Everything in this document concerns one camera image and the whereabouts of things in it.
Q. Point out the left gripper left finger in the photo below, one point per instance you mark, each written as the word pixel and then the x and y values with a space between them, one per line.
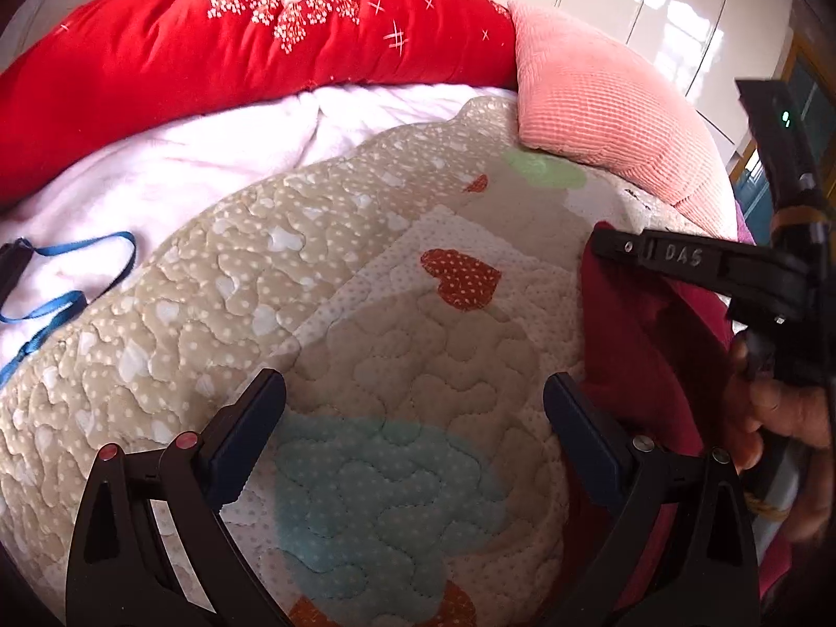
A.
pixel 149 544

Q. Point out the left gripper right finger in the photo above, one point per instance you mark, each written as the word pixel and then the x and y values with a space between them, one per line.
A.
pixel 680 550

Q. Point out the dark red knit garment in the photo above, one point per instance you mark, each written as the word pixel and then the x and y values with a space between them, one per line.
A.
pixel 654 360

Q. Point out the person's right hand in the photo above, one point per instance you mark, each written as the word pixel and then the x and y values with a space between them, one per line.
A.
pixel 751 404

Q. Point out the wooden door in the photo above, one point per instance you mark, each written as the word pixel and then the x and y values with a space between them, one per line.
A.
pixel 811 86

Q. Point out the white glossy wardrobe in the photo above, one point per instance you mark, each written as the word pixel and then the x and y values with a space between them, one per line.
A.
pixel 640 6

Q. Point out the white bed sheet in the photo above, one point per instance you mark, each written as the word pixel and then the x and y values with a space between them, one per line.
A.
pixel 124 200

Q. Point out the heart pattern quilt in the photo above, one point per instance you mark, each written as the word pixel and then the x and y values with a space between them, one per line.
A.
pixel 415 294

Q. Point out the red floral duvet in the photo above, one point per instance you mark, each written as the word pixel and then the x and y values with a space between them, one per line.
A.
pixel 116 68

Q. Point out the pink corduroy pillow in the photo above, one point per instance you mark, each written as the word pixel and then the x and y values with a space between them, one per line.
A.
pixel 588 98

